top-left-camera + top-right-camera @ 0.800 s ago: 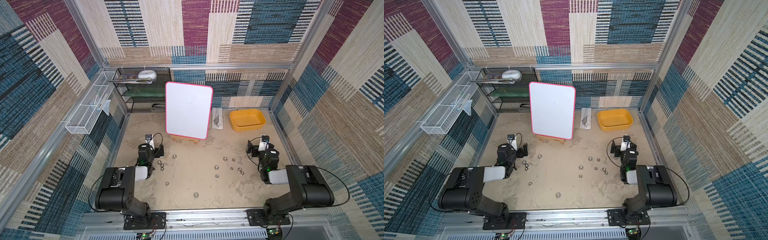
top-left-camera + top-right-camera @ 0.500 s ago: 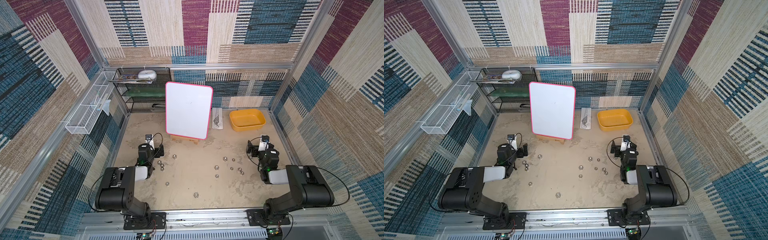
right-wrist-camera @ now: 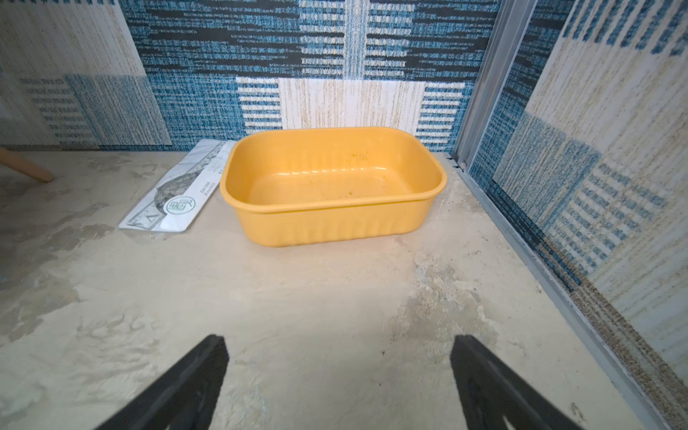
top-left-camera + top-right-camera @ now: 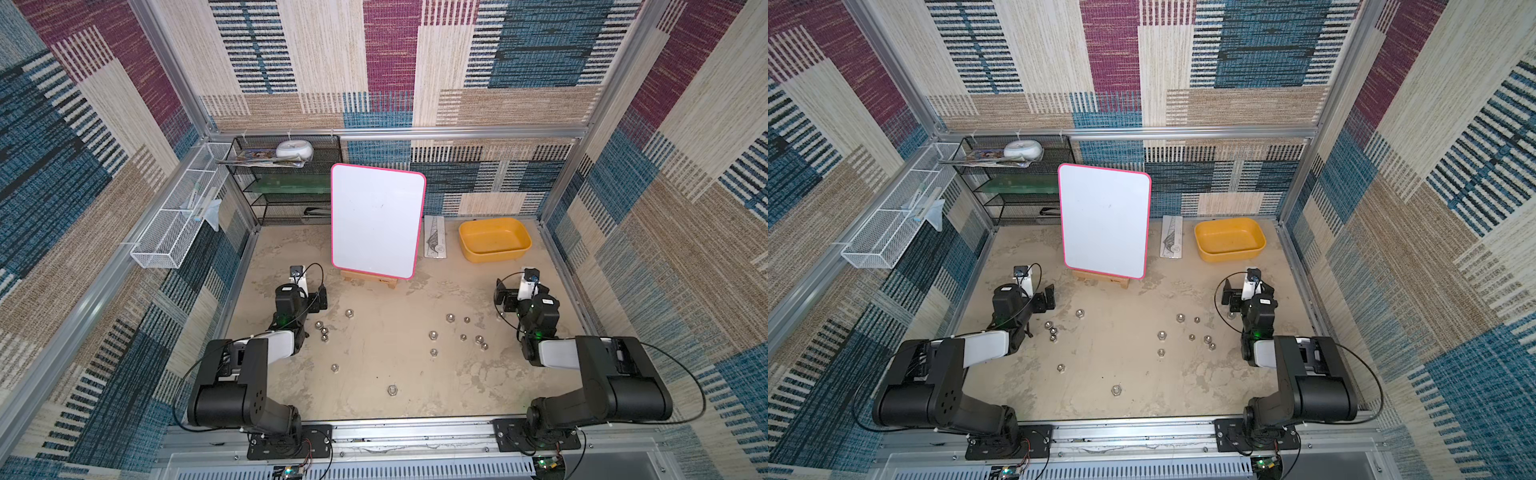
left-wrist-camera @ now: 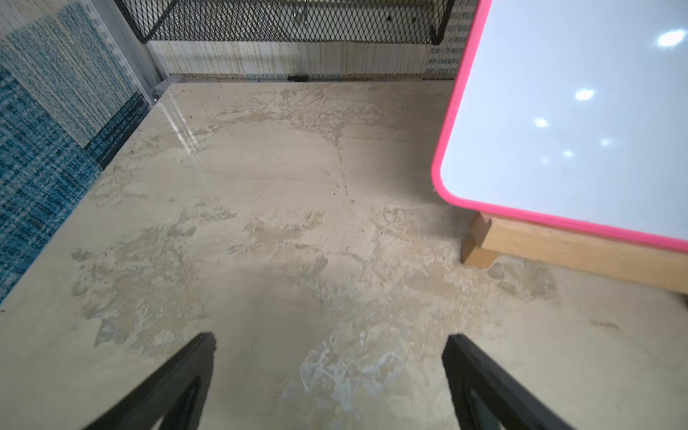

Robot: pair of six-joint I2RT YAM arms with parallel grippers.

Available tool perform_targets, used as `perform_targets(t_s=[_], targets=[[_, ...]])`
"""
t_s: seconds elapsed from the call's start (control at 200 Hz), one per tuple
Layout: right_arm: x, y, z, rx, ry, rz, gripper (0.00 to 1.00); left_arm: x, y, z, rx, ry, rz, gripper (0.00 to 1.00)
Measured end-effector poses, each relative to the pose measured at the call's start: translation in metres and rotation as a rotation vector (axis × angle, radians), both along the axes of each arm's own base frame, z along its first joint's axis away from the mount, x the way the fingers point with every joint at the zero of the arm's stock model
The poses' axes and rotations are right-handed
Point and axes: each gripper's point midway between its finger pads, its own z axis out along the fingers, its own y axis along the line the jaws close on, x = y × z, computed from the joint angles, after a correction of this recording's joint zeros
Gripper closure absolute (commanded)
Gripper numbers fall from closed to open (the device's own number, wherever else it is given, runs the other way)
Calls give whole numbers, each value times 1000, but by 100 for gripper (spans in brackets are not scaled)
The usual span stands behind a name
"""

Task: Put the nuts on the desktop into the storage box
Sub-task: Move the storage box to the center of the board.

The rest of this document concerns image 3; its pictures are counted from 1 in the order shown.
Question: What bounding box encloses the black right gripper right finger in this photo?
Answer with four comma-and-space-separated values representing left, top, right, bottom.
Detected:
450, 335, 580, 429

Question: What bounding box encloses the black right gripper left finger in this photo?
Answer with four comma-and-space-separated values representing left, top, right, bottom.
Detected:
99, 334, 229, 429

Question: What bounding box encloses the yellow plastic storage box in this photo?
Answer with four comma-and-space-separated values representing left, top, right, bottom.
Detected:
220, 126, 448, 247

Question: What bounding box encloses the wooden whiteboard stand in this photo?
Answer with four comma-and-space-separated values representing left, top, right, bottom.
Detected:
0, 148, 53, 183

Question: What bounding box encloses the white printed packet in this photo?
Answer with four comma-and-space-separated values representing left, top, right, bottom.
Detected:
118, 139, 236, 233

